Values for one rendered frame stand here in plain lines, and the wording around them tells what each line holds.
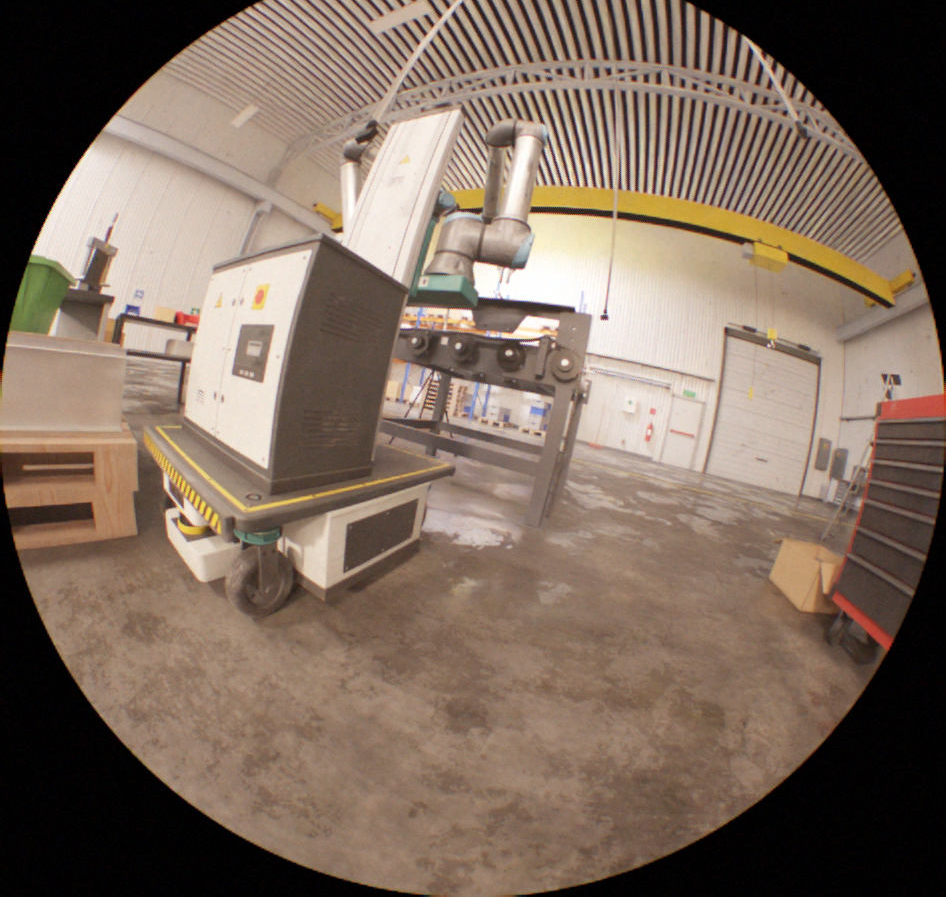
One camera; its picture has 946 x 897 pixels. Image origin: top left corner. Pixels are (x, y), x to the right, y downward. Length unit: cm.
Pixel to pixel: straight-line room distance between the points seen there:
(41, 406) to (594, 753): 159
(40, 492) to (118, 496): 27
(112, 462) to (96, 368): 30
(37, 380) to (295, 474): 93
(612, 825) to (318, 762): 47
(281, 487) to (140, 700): 54
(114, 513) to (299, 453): 70
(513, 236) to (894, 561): 174
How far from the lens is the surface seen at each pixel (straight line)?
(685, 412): 1100
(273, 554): 75
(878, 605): 145
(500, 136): 156
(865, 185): 1195
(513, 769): 67
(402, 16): 699
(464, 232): 120
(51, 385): 125
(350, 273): 74
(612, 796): 71
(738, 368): 1180
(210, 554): 86
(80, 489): 114
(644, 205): 901
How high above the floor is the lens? 58
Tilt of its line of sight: 4 degrees down
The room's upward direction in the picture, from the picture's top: 12 degrees clockwise
